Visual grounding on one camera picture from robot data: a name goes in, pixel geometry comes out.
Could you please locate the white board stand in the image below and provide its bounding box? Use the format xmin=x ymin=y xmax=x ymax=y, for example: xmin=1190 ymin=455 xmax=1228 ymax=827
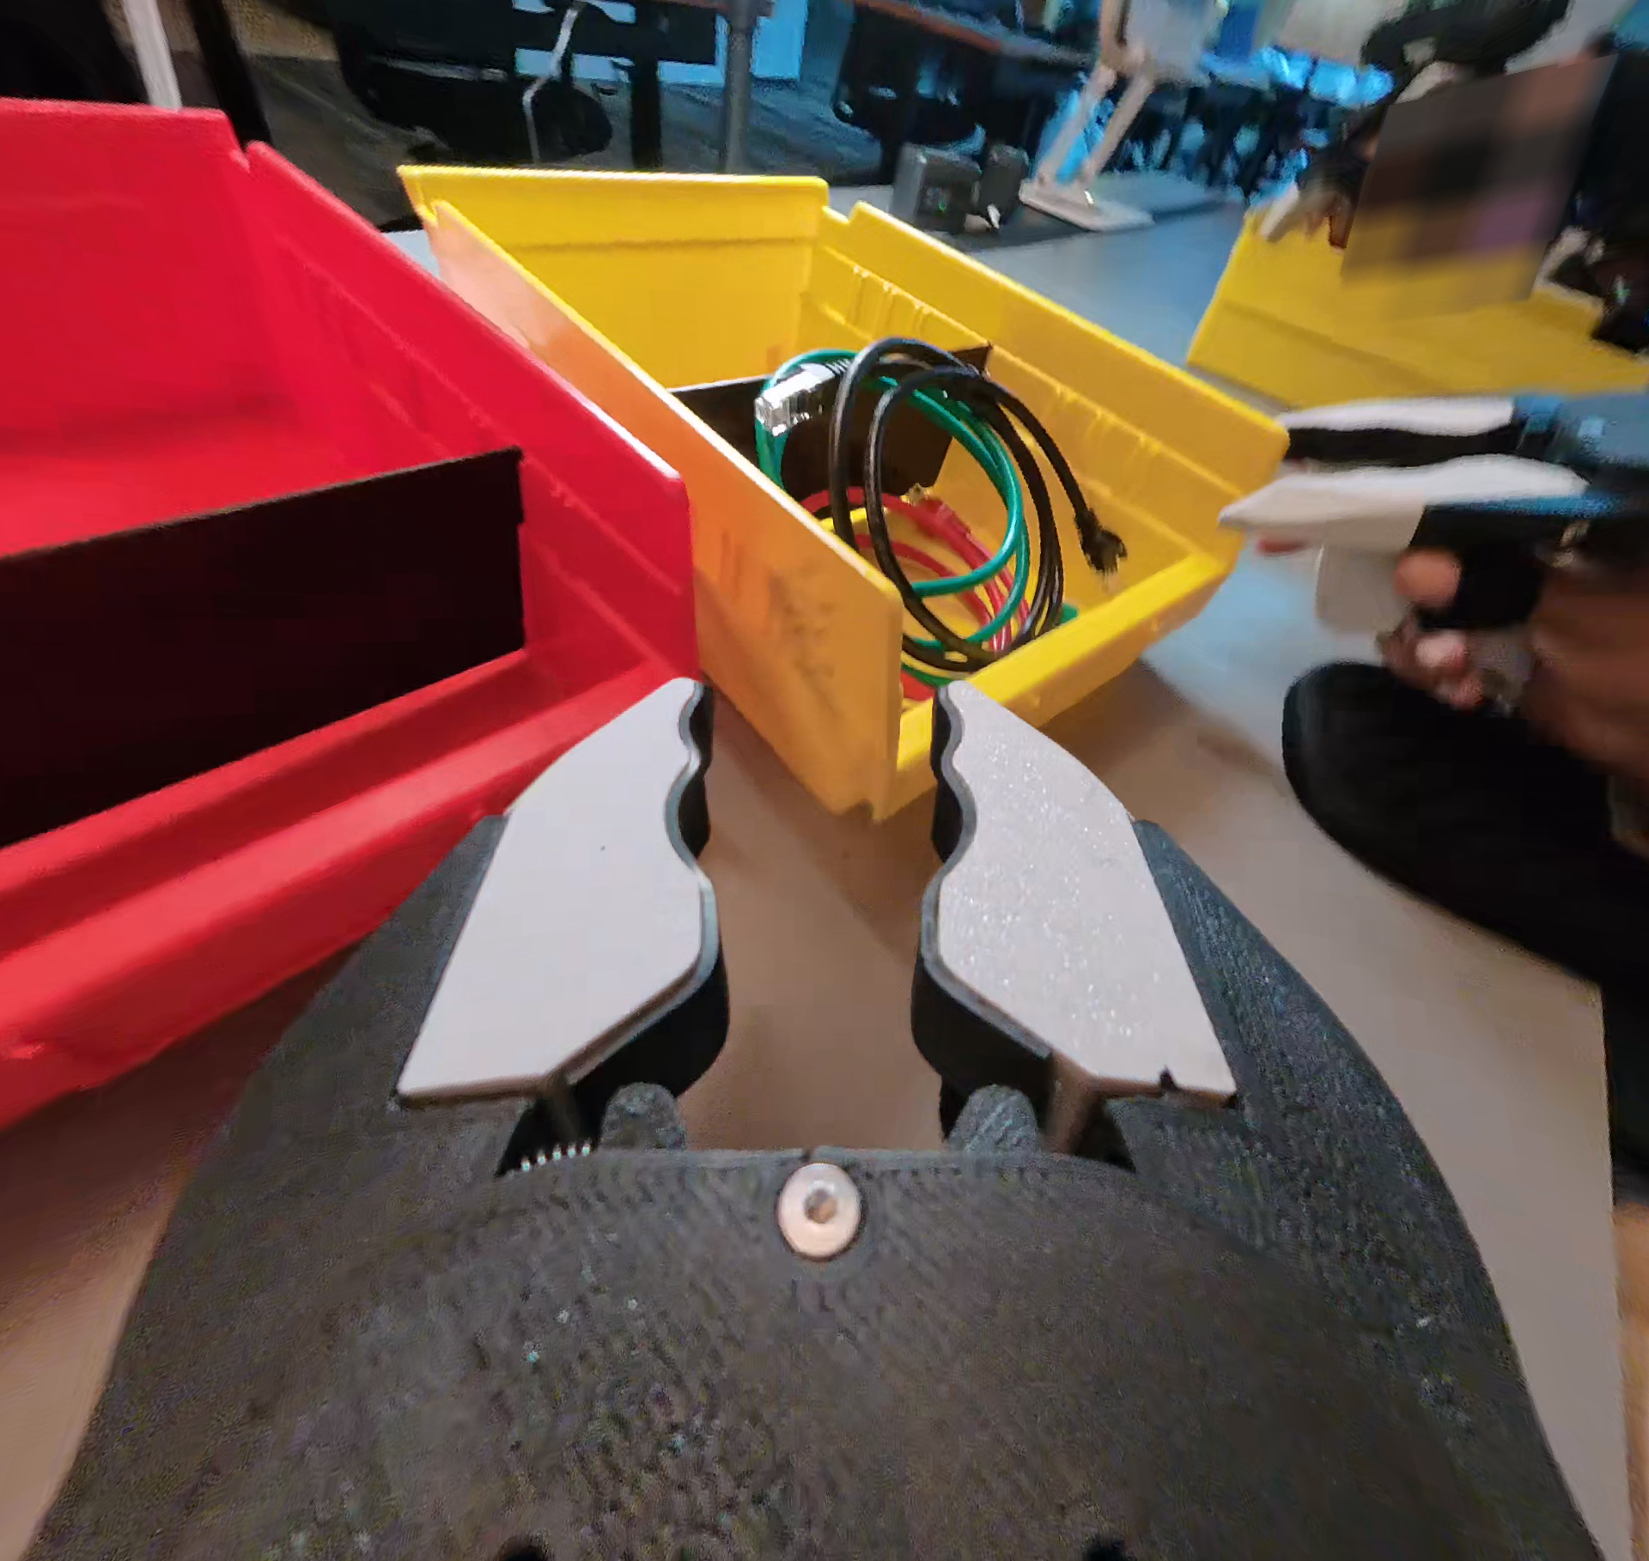
xmin=105 ymin=0 xmax=181 ymax=110

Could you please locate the yellow plastic bin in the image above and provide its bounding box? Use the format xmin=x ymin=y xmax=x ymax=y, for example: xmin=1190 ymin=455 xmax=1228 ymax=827
xmin=397 ymin=164 xmax=1292 ymax=822
xmin=1184 ymin=207 xmax=1649 ymax=410

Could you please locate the green ethernet cable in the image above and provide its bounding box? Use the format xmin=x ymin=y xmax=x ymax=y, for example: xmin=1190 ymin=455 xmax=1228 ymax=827
xmin=751 ymin=347 xmax=1080 ymax=671

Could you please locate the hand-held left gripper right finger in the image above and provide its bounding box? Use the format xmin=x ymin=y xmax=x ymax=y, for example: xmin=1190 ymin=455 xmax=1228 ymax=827
xmin=911 ymin=682 xmax=1238 ymax=1151

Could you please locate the black ethernet cable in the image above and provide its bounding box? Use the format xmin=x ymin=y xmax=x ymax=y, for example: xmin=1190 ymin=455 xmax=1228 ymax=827
xmin=827 ymin=338 xmax=1130 ymax=674

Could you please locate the red ethernet cable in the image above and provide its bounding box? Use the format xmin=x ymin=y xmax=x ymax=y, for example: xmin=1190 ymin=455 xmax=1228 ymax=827
xmin=798 ymin=489 xmax=1035 ymax=703

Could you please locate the red plastic bin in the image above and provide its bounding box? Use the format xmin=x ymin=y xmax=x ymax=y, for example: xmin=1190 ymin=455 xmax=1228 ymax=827
xmin=0 ymin=95 xmax=702 ymax=1131

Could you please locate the black battery pack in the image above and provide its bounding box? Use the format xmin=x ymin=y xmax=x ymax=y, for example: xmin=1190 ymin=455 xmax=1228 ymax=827
xmin=891 ymin=144 xmax=1032 ymax=234

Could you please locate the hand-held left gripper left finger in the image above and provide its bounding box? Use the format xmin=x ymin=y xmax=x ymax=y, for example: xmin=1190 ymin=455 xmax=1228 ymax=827
xmin=395 ymin=678 xmax=728 ymax=1138

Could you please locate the person's right hand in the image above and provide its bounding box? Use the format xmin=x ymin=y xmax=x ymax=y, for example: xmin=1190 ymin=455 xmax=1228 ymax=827
xmin=1379 ymin=550 xmax=1649 ymax=802

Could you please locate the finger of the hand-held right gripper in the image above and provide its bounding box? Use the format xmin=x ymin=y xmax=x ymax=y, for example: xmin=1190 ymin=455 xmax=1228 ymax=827
xmin=1217 ymin=453 xmax=1591 ymax=558
xmin=1278 ymin=394 xmax=1533 ymax=466

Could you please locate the poster board on easel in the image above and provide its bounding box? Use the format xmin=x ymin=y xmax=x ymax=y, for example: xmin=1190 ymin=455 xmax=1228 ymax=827
xmin=1023 ymin=0 xmax=1231 ymax=234

